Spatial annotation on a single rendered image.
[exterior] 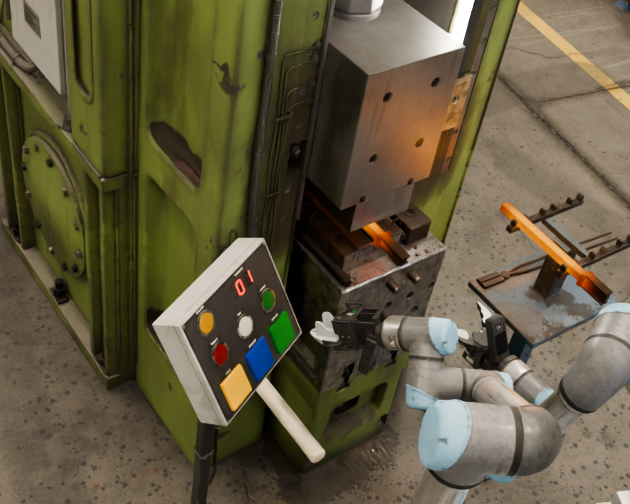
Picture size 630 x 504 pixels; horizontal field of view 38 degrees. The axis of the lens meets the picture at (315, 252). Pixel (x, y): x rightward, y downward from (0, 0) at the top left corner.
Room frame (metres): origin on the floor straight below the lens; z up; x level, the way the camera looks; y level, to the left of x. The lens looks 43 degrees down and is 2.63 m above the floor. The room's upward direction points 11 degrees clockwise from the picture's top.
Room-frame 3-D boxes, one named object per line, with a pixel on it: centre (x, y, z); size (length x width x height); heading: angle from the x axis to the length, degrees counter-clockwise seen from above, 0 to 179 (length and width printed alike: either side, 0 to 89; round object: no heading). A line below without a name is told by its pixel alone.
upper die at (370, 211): (2.00, -0.01, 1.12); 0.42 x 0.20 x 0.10; 43
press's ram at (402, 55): (2.03, -0.04, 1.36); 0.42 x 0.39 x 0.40; 43
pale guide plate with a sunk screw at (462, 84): (2.16, -0.29, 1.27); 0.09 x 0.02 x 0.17; 133
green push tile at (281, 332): (1.45, 0.04, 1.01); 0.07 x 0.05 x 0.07; 158
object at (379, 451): (1.81, -0.18, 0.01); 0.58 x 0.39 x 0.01; 133
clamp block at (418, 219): (2.01, -0.24, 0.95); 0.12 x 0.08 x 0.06; 43
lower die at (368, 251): (2.00, -0.01, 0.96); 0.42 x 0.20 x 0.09; 43
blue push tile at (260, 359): (1.35, 0.08, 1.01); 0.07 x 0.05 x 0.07; 158
